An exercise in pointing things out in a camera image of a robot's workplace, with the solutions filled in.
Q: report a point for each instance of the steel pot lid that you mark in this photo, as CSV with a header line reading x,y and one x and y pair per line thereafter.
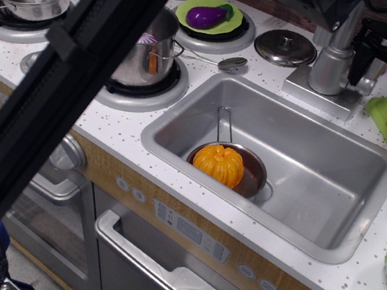
x,y
285,48

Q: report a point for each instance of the silver oven door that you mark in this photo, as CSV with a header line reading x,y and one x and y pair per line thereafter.
x,y
52,222

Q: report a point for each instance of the small steel saucepan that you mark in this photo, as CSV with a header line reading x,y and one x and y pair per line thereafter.
x,y
255,173

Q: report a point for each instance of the silver toy faucet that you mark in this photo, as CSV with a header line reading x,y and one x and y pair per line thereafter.
x,y
325,85

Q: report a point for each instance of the purple toy eggplant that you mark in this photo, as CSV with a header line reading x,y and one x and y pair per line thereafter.
x,y
207,17

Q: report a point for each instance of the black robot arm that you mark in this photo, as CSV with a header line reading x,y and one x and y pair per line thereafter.
x,y
82,53

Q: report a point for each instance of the orange toy carrot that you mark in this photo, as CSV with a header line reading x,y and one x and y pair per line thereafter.
x,y
152,63

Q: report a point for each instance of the steel spoon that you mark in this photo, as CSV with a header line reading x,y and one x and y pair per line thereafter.
x,y
223,65

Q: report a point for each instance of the silver toy sink basin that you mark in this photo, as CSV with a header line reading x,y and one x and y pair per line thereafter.
x,y
325,185

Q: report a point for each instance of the orange toy pumpkin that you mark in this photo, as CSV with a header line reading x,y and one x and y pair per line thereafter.
x,y
223,164

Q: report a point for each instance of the silver dishwasher door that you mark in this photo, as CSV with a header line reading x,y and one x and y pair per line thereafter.
x,y
136,256

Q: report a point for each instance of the silver stove knob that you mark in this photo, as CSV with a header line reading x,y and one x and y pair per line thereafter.
x,y
68,155

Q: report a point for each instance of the tall steel pot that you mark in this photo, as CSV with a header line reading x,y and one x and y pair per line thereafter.
x,y
159,37

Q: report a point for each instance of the green round plate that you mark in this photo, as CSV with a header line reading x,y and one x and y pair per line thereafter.
x,y
225,27

